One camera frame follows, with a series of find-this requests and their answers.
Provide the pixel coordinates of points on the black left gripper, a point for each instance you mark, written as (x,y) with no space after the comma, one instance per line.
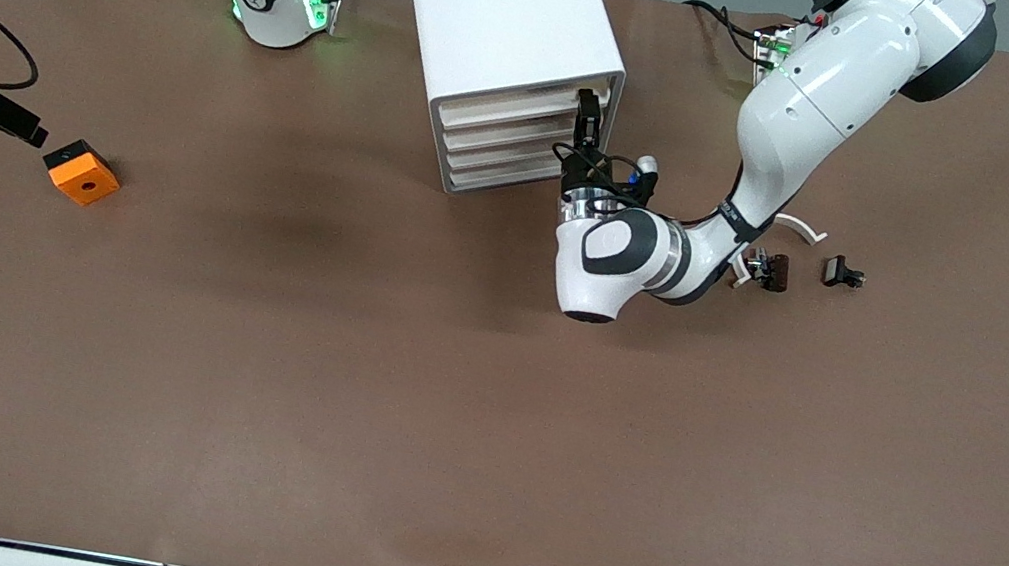
(577,173)

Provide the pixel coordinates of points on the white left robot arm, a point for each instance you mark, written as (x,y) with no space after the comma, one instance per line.
(794,116)

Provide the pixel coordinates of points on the orange and black button box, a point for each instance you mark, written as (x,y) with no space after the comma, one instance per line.
(85,181)

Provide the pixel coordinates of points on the white drawer cabinet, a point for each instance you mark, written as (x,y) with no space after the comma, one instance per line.
(497,9)

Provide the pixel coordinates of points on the small dark brown component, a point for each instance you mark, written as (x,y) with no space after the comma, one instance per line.
(776,272)

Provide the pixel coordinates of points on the white curved plastic part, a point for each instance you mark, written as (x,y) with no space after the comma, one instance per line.
(806,230)

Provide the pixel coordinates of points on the small black clip component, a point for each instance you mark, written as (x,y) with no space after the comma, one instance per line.
(840,272)

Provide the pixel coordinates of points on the brown table mat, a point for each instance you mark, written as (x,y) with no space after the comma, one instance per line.
(347,380)

